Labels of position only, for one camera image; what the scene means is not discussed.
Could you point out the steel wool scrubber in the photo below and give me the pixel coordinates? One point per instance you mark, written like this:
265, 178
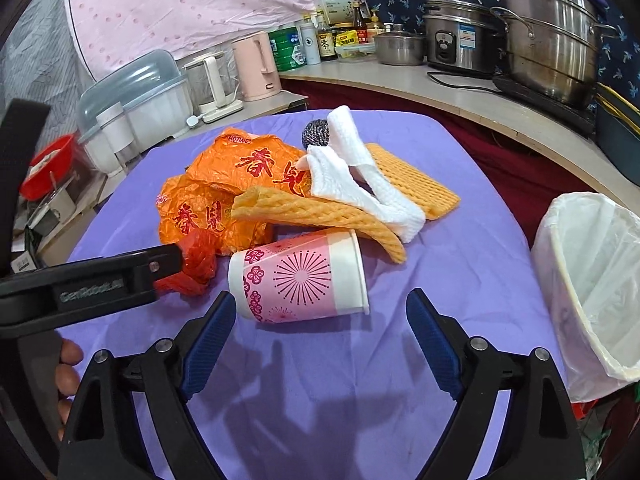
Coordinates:
315, 132

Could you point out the steel rice cooker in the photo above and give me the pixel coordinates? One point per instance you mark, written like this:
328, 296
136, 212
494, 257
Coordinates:
465, 40

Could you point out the white power plug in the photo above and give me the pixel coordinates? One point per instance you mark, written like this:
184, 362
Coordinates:
193, 121

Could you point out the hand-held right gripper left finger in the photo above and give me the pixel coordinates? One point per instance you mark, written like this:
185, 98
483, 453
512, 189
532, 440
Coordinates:
210, 345

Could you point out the glass electric kettle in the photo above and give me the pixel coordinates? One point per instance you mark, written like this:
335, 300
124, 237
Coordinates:
210, 85

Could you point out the blue basin with yellow rim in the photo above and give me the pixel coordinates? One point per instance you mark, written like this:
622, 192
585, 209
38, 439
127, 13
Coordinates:
620, 130

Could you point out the purple tablecloth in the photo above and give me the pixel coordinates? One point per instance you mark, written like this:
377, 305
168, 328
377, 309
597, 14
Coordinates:
320, 385

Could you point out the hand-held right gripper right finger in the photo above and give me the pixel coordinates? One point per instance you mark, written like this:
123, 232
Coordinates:
432, 345

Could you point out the yellow foam fruit net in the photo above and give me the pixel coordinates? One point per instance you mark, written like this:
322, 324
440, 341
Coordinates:
300, 212
415, 180

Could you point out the yellow food container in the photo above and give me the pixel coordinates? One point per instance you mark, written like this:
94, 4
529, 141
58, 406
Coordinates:
352, 42

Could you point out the green tin can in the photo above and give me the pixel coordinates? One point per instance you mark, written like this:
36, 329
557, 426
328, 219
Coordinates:
285, 50

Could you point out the red plastic basin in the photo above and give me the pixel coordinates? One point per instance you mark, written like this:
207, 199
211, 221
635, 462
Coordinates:
45, 165

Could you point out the white plastic bottle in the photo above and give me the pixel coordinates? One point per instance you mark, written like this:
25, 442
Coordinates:
310, 45

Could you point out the pink dotted cloth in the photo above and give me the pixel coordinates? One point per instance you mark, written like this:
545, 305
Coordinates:
200, 0

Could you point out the orange printed plastic bag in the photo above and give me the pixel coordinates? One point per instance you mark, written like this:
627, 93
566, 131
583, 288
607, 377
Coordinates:
210, 205

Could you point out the white dish box with lid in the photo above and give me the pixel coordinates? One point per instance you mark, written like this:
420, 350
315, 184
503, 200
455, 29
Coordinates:
145, 105

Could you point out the bin with white liner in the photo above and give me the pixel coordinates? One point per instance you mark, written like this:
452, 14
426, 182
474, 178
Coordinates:
595, 280

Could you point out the dark sauce bottle red label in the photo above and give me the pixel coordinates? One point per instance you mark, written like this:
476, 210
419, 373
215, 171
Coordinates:
358, 22

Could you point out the pink electric kettle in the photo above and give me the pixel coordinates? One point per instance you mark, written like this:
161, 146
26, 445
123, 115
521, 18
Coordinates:
255, 65

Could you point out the red plastic bag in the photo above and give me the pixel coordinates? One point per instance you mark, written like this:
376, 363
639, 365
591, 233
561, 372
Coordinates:
195, 260

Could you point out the small steel pot with lid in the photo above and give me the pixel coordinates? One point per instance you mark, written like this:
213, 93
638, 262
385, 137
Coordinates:
400, 47

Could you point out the dark red cloth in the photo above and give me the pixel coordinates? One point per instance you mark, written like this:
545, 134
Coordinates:
500, 160

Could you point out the pink patterned paper cup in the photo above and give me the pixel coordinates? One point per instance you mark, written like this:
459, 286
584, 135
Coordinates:
300, 275

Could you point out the brown bottle with pump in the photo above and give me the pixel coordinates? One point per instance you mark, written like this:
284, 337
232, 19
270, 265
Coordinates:
375, 24

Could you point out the large steel steamer pot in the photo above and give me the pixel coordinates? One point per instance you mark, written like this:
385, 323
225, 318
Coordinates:
550, 45

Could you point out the dark sauce bottle white label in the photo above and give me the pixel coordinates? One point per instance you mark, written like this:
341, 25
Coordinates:
327, 42

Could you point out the person's left hand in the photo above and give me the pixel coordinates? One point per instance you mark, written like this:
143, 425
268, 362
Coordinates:
67, 360

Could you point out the black induction cooker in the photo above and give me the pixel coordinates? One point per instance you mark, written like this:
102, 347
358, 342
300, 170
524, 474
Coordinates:
540, 102

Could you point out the white and green box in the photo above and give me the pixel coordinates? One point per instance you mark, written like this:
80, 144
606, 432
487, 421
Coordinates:
334, 10

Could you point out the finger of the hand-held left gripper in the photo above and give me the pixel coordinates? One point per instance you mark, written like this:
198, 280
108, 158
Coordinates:
160, 261

